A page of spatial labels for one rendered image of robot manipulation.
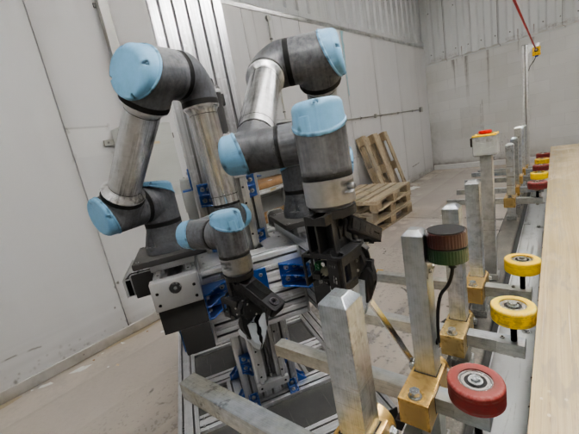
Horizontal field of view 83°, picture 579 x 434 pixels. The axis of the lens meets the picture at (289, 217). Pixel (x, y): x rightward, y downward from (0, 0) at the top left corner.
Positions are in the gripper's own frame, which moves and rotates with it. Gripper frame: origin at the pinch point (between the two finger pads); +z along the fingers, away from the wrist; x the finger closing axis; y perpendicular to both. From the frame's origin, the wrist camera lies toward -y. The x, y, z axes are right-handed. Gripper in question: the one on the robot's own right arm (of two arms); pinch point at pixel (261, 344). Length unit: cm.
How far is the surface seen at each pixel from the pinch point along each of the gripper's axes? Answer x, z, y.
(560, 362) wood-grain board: -10, -7, -58
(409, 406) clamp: 4.9, -3.2, -39.4
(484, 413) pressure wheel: 3, -5, -50
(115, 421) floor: 5, 83, 131
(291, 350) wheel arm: 1.5, -3.1, -11.8
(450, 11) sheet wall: -802, -251, 123
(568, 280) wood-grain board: -41, -7, -60
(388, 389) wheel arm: 1.4, -1.5, -34.2
